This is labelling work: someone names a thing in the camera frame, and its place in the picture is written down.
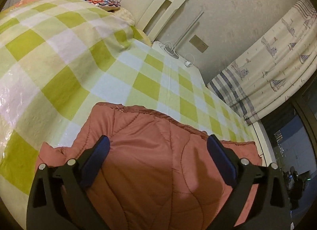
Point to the cream yellow pillow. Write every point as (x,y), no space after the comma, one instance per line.
(124,14)

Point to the white bed frame edge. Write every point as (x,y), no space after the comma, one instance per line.
(263,144)

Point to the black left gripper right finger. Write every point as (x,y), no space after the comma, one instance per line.
(270,208)

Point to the white lamp with pole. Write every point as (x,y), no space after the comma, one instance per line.
(170,48)

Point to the green checkered bed sheet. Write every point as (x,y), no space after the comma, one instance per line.
(61,57)

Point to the white charger with cable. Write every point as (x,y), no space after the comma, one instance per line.
(188,61)

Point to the beige wall socket plate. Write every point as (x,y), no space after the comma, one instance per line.
(199,44)

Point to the white nightstand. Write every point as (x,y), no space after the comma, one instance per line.
(178,59)

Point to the colourful patterned pillow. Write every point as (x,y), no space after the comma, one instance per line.
(108,5)

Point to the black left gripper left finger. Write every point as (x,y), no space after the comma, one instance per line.
(58,198)

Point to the cream curtain with stripes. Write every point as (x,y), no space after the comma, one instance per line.
(273,69)

